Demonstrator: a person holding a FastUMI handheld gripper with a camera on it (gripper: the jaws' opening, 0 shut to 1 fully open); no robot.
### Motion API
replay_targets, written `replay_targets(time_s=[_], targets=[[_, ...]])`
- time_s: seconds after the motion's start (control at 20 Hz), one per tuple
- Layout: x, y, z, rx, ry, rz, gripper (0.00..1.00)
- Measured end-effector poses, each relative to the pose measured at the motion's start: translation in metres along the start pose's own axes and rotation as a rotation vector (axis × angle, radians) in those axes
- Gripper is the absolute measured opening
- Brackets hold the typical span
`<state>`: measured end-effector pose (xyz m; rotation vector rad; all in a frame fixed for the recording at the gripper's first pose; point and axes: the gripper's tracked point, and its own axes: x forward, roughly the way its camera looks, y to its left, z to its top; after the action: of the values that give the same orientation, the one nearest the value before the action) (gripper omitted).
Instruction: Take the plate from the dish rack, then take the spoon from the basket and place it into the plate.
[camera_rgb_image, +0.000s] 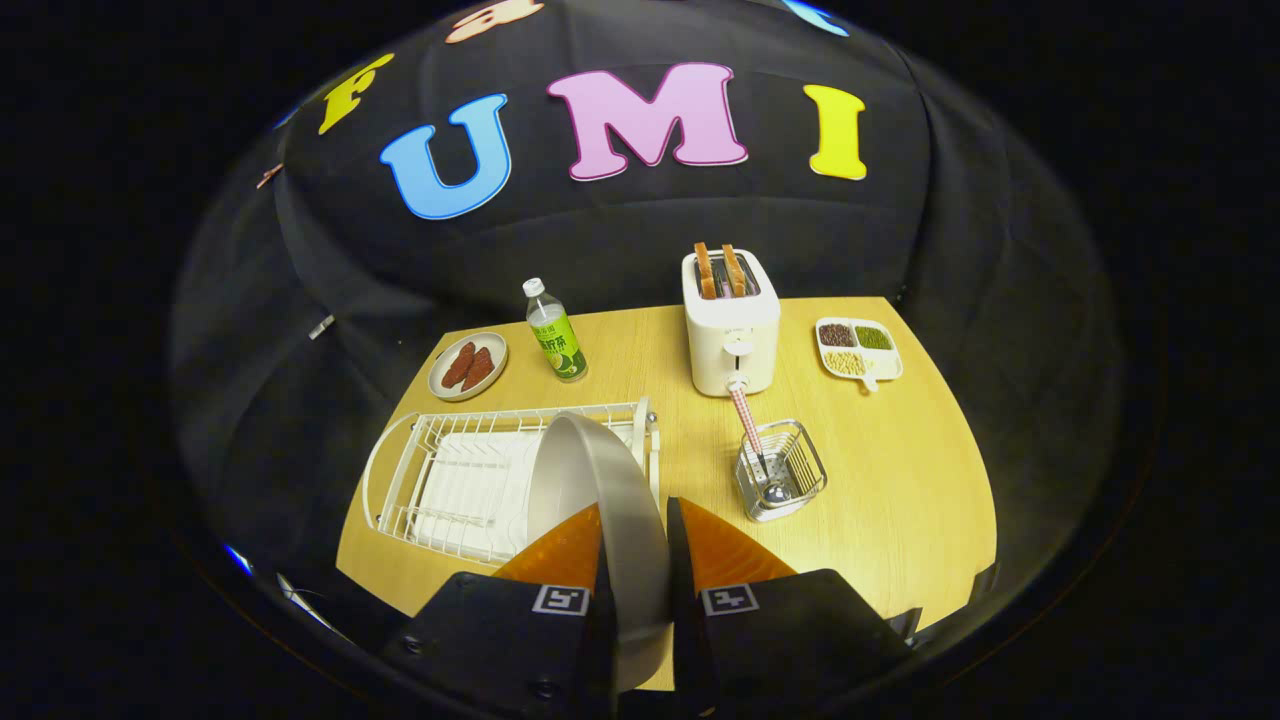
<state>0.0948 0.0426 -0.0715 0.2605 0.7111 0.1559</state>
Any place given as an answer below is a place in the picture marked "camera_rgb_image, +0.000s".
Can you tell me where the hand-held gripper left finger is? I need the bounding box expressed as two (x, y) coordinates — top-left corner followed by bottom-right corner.
(383, 502), (619, 720)

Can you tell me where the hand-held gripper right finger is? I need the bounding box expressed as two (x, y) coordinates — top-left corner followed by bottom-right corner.
(665, 497), (921, 720)

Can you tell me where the white round plate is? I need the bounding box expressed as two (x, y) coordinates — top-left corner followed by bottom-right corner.
(527, 410), (673, 693)

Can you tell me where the white wire dish rack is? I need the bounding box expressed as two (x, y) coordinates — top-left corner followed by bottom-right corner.
(360, 397), (663, 566)

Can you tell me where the metal wire basket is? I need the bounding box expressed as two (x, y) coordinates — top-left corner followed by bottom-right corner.
(735, 419), (829, 524)

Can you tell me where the spoon with checked handle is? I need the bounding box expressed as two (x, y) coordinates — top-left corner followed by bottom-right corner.
(727, 378), (791, 506)

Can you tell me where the small beige plate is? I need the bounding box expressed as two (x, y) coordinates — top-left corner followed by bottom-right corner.
(428, 331), (509, 403)

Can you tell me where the white toaster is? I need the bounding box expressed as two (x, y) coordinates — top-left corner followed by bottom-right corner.
(682, 248), (782, 398)

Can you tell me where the green label drink bottle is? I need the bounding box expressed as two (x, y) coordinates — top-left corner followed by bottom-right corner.
(522, 277), (589, 384)

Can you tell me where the white divided tray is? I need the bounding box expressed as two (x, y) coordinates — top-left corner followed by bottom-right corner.
(814, 317), (904, 393)

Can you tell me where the black backdrop cloth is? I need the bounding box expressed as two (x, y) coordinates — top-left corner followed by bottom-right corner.
(170, 0), (1126, 641)

